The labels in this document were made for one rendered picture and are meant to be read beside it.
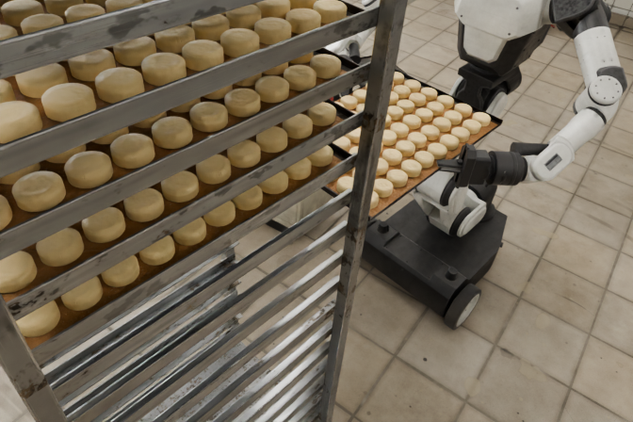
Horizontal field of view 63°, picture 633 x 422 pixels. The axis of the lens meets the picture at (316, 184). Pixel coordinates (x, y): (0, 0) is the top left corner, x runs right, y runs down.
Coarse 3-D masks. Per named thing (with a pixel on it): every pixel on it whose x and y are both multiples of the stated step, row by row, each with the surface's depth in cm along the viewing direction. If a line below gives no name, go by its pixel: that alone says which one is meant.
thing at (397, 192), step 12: (396, 84) 163; (444, 108) 154; (432, 120) 149; (408, 132) 143; (444, 132) 144; (480, 132) 145; (396, 144) 138; (408, 156) 134; (396, 168) 130; (432, 168) 131; (336, 180) 125; (408, 180) 127; (420, 180) 127; (336, 192) 122; (396, 192) 123; (384, 204) 120; (372, 216) 116
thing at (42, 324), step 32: (320, 160) 92; (256, 192) 84; (288, 192) 88; (192, 224) 78; (224, 224) 80; (160, 256) 73; (96, 288) 68; (128, 288) 71; (32, 320) 64; (64, 320) 66
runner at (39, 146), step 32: (320, 32) 69; (352, 32) 74; (224, 64) 60; (256, 64) 63; (160, 96) 55; (192, 96) 58; (64, 128) 49; (96, 128) 51; (0, 160) 46; (32, 160) 48
